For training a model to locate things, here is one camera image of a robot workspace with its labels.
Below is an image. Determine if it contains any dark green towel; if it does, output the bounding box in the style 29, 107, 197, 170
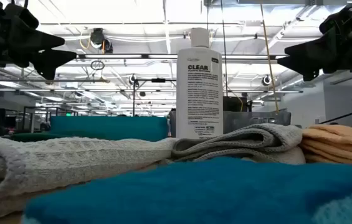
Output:
10, 132, 111, 143

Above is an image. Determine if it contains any orange towel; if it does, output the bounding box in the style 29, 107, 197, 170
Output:
299, 124, 352, 191

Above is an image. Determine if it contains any grey waffle towel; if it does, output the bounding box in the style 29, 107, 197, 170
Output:
171, 123, 307, 165
0, 132, 178, 223

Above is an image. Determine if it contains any white plastic cleaner bottle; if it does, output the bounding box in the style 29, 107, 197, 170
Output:
175, 27, 224, 140

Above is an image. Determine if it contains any blue fuzzy towel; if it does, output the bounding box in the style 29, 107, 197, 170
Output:
21, 156, 352, 224

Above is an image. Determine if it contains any black background monitor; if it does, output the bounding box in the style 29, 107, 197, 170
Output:
224, 95, 242, 113

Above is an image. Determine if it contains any teal plastic bin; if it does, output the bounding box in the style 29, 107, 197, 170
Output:
50, 115, 169, 142

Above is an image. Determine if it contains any yellow hanging cable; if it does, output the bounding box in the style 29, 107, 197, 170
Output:
259, 0, 280, 113

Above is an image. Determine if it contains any hanging black cable coil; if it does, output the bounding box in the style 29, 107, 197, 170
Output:
90, 59, 105, 71

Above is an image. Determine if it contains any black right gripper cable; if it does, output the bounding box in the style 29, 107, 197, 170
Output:
318, 104, 352, 125

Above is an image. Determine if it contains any black metal frame stand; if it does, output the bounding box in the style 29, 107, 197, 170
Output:
131, 77, 178, 116

